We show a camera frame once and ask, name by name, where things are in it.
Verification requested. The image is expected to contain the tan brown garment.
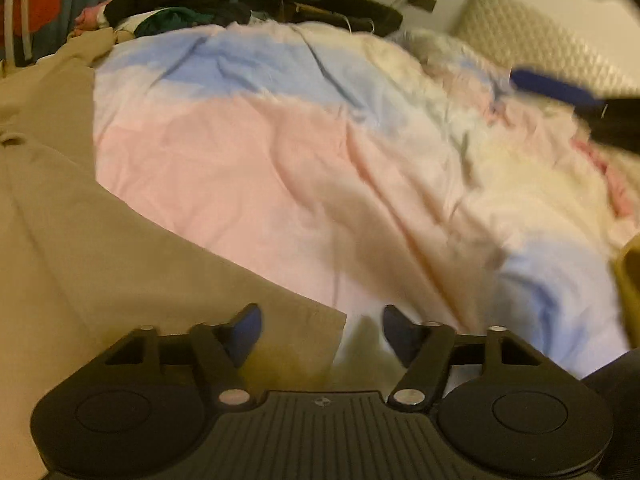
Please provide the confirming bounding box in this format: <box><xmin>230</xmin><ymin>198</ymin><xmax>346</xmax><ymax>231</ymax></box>
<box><xmin>1</xmin><ymin>30</ymin><xmax>345</xmax><ymax>479</ymax></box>

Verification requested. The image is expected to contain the pile of mixed clothes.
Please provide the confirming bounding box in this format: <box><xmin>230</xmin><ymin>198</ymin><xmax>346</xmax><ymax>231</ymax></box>
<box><xmin>68</xmin><ymin>0</ymin><xmax>255</xmax><ymax>39</ymax></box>

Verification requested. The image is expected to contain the beige quilted headboard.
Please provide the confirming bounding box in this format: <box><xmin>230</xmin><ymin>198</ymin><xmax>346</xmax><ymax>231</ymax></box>
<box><xmin>452</xmin><ymin>0</ymin><xmax>639</xmax><ymax>96</ymax></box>

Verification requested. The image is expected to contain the pastel tie-dye duvet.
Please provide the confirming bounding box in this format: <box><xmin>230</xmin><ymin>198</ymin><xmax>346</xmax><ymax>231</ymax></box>
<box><xmin>92</xmin><ymin>24</ymin><xmax>637</xmax><ymax>389</ymax></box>

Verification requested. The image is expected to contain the black sofa chair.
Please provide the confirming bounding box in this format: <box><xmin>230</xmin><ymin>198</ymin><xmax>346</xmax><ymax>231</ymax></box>
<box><xmin>240</xmin><ymin>0</ymin><xmax>404</xmax><ymax>37</ymax></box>

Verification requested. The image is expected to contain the red fabric basket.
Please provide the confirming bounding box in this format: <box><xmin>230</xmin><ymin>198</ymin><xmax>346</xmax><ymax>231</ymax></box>
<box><xmin>10</xmin><ymin>0</ymin><xmax>62</xmax><ymax>38</ymax></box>

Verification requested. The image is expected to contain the black wall outlet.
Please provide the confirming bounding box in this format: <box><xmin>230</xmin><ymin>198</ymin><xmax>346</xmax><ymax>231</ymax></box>
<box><xmin>407</xmin><ymin>0</ymin><xmax>437</xmax><ymax>13</ymax></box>

